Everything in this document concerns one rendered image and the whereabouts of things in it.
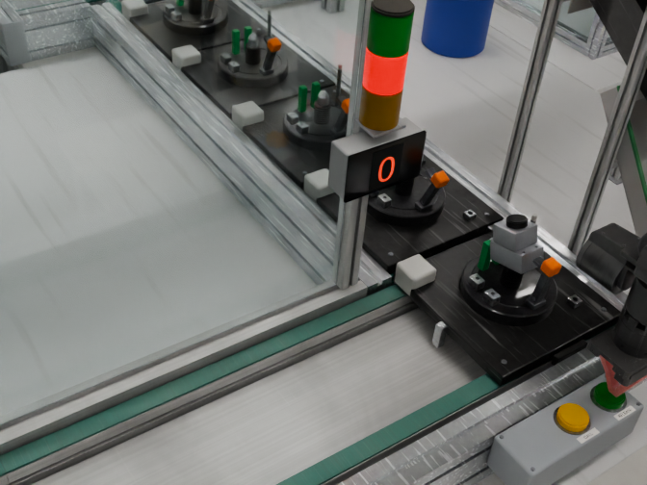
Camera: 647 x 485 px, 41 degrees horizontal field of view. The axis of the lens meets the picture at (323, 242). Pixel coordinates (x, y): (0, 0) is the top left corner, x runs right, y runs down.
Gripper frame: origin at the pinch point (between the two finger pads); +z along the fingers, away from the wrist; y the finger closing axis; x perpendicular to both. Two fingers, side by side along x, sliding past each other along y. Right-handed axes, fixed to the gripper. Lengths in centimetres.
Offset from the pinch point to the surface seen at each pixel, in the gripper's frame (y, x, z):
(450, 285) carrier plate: 4.9, -27.4, 1.1
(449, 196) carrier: -9.4, -44.1, 1.0
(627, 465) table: -2.0, 4.9, 12.4
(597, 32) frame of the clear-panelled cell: -88, -80, 5
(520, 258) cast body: 0.6, -19.6, -8.3
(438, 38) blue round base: -55, -99, 8
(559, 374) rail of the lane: 2.6, -6.7, 2.2
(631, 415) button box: -0.6, 3.1, 2.5
